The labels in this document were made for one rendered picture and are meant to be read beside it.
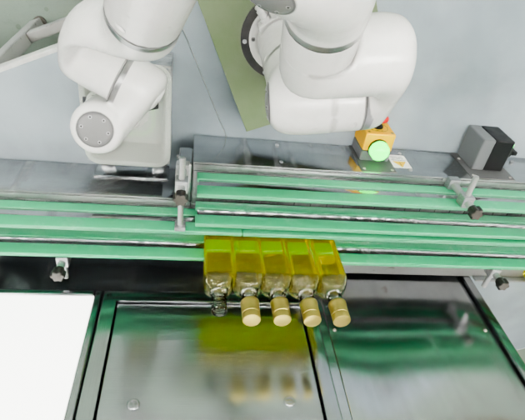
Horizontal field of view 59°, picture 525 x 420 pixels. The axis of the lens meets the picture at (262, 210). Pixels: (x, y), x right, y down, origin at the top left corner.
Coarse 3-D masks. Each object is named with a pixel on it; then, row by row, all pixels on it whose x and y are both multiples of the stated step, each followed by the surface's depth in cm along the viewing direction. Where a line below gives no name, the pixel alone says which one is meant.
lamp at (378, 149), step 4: (376, 140) 103; (380, 140) 103; (372, 144) 103; (376, 144) 102; (380, 144) 102; (384, 144) 102; (368, 148) 104; (372, 148) 103; (376, 148) 102; (380, 148) 102; (384, 148) 102; (388, 148) 103; (368, 152) 105; (372, 152) 103; (376, 152) 102; (380, 152) 102; (384, 152) 102; (388, 152) 103; (372, 156) 103; (376, 156) 103; (380, 156) 103; (384, 156) 103; (376, 160) 104; (380, 160) 104
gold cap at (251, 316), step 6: (246, 300) 87; (252, 300) 86; (258, 300) 88; (246, 306) 86; (252, 306) 85; (258, 306) 87; (246, 312) 84; (252, 312) 84; (258, 312) 85; (246, 318) 84; (252, 318) 84; (258, 318) 85; (246, 324) 85; (252, 324) 85
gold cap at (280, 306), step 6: (276, 300) 88; (282, 300) 87; (276, 306) 87; (282, 306) 86; (288, 306) 87; (276, 312) 85; (282, 312) 85; (288, 312) 86; (276, 318) 85; (282, 318) 85; (288, 318) 85; (276, 324) 86; (282, 324) 86
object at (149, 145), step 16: (80, 96) 89; (160, 112) 100; (144, 128) 102; (160, 128) 103; (128, 144) 103; (144, 144) 104; (160, 144) 105; (96, 160) 98; (112, 160) 98; (128, 160) 99; (144, 160) 100; (160, 160) 100
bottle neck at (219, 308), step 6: (216, 288) 88; (222, 288) 88; (216, 294) 87; (222, 294) 87; (216, 300) 86; (222, 300) 86; (216, 306) 85; (222, 306) 85; (216, 312) 86; (222, 312) 86
